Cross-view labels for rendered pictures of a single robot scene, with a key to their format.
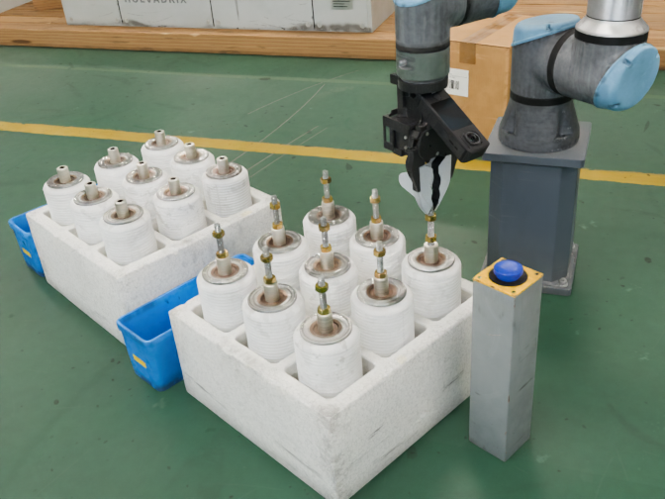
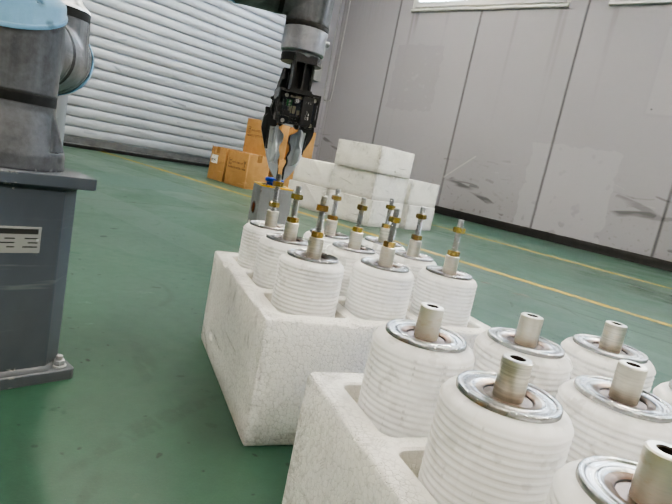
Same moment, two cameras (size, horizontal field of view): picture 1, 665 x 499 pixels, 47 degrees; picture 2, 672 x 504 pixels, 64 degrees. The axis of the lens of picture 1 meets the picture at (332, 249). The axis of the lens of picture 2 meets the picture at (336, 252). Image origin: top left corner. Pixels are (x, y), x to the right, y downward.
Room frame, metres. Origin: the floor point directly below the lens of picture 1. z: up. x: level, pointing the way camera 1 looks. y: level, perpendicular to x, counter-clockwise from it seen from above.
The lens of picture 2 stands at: (1.92, 0.26, 0.39)
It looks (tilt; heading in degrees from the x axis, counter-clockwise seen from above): 9 degrees down; 198
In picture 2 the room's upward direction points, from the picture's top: 11 degrees clockwise
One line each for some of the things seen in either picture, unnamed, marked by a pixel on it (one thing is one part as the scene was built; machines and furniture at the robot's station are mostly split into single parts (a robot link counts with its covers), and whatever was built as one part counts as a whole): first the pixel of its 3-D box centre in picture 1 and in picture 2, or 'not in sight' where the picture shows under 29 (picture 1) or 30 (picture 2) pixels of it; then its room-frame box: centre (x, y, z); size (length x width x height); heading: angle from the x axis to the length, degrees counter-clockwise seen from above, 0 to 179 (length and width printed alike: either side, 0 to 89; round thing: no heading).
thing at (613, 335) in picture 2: (122, 208); (612, 337); (1.28, 0.39, 0.26); 0.02 x 0.02 x 0.03
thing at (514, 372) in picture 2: (190, 150); (512, 379); (1.52, 0.29, 0.26); 0.02 x 0.02 x 0.03
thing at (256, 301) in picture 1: (272, 298); (412, 256); (0.96, 0.10, 0.25); 0.08 x 0.08 x 0.01
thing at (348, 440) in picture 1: (334, 344); (335, 336); (1.04, 0.01, 0.09); 0.39 x 0.39 x 0.18; 42
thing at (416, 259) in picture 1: (430, 259); (270, 226); (1.03, -0.16, 0.25); 0.08 x 0.08 x 0.01
